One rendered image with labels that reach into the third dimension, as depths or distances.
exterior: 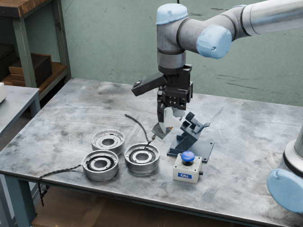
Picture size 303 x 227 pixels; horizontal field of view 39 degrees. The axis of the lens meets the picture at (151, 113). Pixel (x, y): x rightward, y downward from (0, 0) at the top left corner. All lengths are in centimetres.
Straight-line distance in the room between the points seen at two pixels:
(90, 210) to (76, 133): 28
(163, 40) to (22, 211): 76
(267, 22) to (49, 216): 96
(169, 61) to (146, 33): 182
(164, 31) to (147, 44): 187
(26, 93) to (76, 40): 120
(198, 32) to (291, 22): 20
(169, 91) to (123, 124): 39
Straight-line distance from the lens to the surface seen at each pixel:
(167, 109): 118
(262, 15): 105
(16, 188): 145
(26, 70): 278
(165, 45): 108
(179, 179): 125
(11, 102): 196
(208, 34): 100
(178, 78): 113
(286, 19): 102
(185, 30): 103
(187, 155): 123
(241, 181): 127
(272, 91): 293
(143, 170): 126
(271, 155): 138
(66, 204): 158
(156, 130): 125
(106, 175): 125
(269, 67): 285
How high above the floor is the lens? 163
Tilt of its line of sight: 33 degrees down
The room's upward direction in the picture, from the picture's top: 2 degrees counter-clockwise
